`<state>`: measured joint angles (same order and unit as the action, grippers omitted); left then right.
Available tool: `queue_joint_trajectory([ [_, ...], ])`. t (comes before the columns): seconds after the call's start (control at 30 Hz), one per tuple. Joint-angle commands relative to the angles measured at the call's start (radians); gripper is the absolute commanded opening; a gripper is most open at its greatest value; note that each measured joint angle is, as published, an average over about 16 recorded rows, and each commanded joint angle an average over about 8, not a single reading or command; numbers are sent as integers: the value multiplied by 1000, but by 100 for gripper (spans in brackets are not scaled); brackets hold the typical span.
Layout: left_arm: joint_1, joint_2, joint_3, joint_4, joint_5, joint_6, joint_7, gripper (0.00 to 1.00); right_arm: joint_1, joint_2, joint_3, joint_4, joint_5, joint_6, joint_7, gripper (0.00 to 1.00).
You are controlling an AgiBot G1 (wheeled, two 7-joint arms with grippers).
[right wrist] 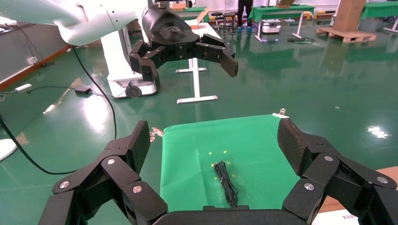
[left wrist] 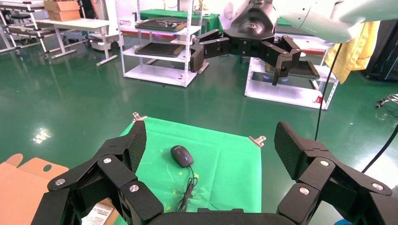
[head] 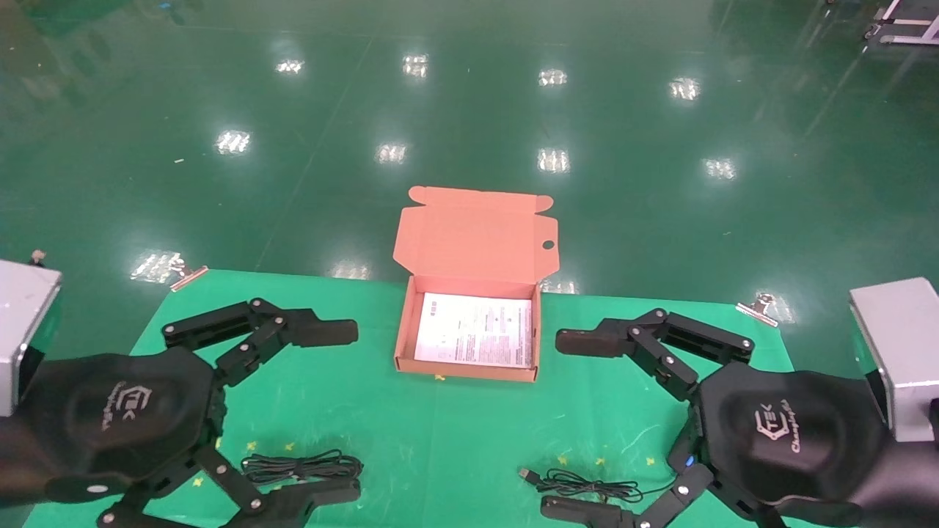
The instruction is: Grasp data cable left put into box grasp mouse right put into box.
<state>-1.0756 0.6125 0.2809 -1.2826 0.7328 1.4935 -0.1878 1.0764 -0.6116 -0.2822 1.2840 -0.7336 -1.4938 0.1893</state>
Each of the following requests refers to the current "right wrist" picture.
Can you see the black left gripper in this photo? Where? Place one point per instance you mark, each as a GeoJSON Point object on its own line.
{"type": "Point", "coordinates": [168, 28]}

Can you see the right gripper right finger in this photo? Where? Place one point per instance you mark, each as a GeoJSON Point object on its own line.
{"type": "Point", "coordinates": [335, 180]}

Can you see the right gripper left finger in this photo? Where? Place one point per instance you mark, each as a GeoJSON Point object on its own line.
{"type": "Point", "coordinates": [118, 174]}

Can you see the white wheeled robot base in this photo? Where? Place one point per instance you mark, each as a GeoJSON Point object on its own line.
{"type": "Point", "coordinates": [119, 65]}

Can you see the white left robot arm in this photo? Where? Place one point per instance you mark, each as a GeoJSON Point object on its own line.
{"type": "Point", "coordinates": [93, 21]}

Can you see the small tan cardboard box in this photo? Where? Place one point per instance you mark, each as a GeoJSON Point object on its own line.
{"type": "Point", "coordinates": [202, 17]}

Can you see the cardboard box on table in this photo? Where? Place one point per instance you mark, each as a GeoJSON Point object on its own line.
{"type": "Point", "coordinates": [284, 3]}

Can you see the white table stand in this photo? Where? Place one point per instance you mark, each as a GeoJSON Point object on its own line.
{"type": "Point", "coordinates": [195, 84]}

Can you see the black round stool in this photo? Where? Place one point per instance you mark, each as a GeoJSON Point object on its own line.
{"type": "Point", "coordinates": [230, 15]}
{"type": "Point", "coordinates": [216, 15]}

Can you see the metal cloth clip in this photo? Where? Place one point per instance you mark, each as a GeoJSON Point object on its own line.
{"type": "Point", "coordinates": [280, 114]}
{"type": "Point", "coordinates": [155, 133]}

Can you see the green tablecloth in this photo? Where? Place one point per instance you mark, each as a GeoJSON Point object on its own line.
{"type": "Point", "coordinates": [192, 161]}

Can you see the person in black trousers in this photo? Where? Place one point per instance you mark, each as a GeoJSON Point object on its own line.
{"type": "Point", "coordinates": [245, 12]}

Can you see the black power adapter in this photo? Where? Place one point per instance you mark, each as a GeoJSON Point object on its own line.
{"type": "Point", "coordinates": [83, 90]}

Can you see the small white floor robot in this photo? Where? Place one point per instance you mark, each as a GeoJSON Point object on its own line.
{"type": "Point", "coordinates": [271, 27]}

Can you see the green cloth covered table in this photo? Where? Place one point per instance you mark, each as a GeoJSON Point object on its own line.
{"type": "Point", "coordinates": [280, 10]}
{"type": "Point", "coordinates": [379, 9]}

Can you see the white round plate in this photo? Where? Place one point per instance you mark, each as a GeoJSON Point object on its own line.
{"type": "Point", "coordinates": [6, 149]}

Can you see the black round floor plate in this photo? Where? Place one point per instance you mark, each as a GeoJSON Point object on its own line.
{"type": "Point", "coordinates": [301, 39]}

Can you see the white power strip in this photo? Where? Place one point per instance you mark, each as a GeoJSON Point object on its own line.
{"type": "Point", "coordinates": [23, 87]}

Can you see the wooden pallet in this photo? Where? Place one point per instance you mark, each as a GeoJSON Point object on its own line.
{"type": "Point", "coordinates": [348, 34]}

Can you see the tall brown cardboard carton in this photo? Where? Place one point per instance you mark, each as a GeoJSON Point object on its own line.
{"type": "Point", "coordinates": [348, 15]}

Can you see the white wall socket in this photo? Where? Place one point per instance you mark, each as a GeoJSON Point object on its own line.
{"type": "Point", "coordinates": [32, 60]}

